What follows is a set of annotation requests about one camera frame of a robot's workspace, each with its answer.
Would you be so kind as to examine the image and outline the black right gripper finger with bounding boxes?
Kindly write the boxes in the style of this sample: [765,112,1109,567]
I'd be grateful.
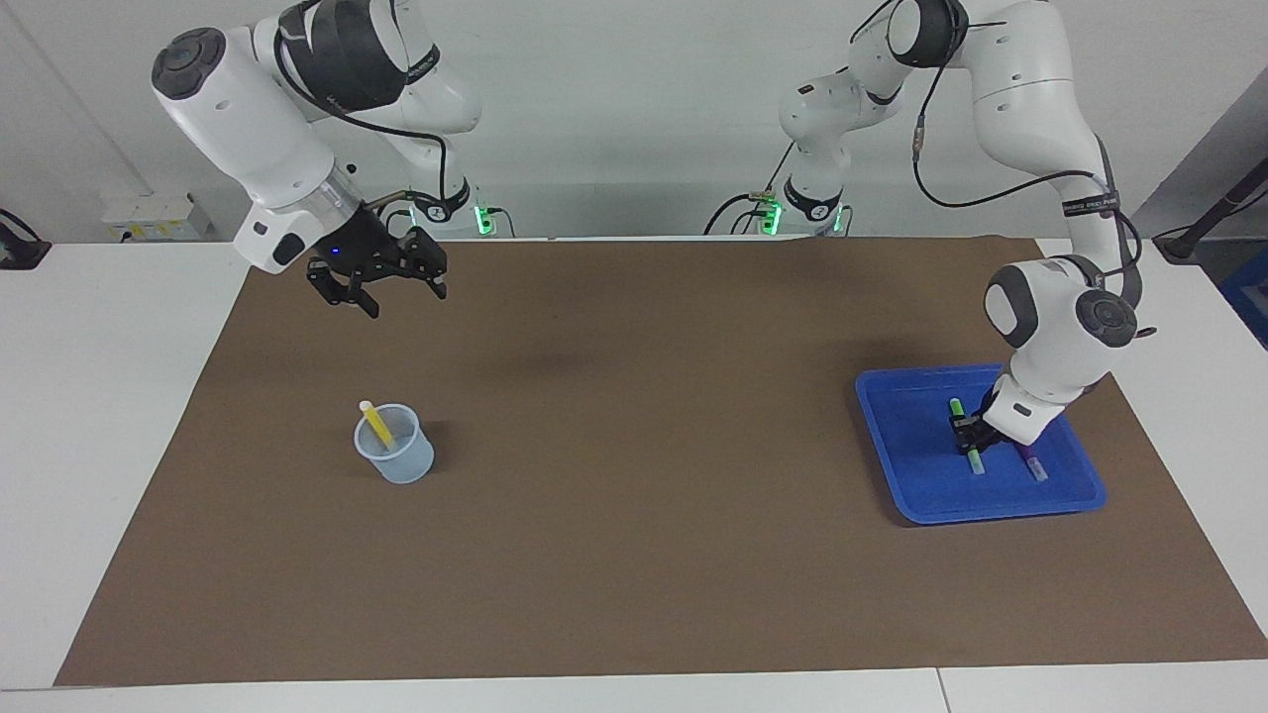
[396,228,449,300]
[307,259,381,320]

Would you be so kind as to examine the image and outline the yellow marker pen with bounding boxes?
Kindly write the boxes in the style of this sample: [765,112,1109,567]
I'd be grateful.
[359,400,395,452]

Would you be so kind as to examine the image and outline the translucent plastic cup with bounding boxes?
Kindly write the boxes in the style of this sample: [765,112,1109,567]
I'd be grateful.
[354,403,436,485]

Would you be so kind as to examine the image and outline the white wall socket box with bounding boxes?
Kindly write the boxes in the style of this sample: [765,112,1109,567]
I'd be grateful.
[102,193,214,244]

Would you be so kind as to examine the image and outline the black base power cable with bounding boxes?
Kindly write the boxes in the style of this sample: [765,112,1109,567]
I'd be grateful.
[703,144,798,236]

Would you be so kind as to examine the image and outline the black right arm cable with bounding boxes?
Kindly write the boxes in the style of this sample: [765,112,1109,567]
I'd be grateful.
[272,0,467,224]

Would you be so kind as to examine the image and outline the green marker pen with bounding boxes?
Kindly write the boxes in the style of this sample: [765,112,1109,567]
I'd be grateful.
[949,398,988,475]

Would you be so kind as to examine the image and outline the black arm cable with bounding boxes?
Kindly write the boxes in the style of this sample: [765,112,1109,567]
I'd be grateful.
[272,0,467,224]
[852,0,1155,338]

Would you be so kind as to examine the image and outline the black stand pole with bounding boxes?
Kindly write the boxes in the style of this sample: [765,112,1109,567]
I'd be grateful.
[1154,158,1268,263]

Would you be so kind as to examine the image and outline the black clamp mount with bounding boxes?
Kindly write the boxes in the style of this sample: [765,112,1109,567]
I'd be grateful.
[0,208,53,270]

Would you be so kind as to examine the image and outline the blue plastic tray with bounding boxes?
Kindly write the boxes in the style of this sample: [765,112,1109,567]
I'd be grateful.
[855,363,1108,526]

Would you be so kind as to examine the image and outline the blue crate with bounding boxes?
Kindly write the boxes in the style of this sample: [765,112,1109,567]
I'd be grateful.
[1220,272,1268,348]

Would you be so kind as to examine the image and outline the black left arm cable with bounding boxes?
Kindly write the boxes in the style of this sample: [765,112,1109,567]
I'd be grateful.
[852,0,1155,338]

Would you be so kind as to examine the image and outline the brown table mat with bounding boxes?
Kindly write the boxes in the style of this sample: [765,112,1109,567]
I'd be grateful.
[54,236,1268,687]

